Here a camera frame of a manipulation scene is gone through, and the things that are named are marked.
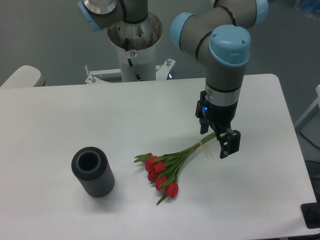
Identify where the black pedestal cable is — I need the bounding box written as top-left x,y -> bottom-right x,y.
124,37 -> 143,82

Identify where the red tulip bouquet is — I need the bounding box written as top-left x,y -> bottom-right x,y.
134,133 -> 217,205

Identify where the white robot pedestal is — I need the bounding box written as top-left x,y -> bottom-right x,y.
84,12 -> 176,85

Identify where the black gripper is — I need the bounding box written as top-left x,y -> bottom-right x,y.
195,90 -> 241,159

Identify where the dark grey ribbed vase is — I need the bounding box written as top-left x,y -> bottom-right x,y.
71,146 -> 115,198

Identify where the white chair armrest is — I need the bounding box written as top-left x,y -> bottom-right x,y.
0,65 -> 46,90

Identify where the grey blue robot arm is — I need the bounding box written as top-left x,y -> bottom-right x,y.
77,0 -> 269,158

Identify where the black table cable grommet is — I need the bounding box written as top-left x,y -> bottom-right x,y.
300,202 -> 320,229

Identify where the white furniture frame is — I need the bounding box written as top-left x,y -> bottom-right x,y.
294,85 -> 320,132

